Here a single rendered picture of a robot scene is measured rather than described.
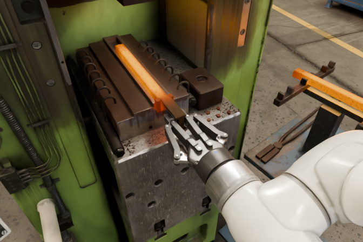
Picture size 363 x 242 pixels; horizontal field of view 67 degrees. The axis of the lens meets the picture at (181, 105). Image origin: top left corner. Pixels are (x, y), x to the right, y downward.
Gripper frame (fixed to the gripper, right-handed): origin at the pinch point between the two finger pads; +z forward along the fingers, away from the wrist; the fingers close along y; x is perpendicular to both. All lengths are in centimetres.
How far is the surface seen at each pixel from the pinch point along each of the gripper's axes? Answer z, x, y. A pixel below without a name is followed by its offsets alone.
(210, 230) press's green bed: 0, -76, 17
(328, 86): -7, -5, 49
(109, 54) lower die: 35.9, -0.8, -3.8
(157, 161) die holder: -0.9, -13.9, -5.2
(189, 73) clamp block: 15.0, -1.8, 13.7
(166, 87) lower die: 10.7, -0.6, 4.0
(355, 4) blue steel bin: 160, -85, 355
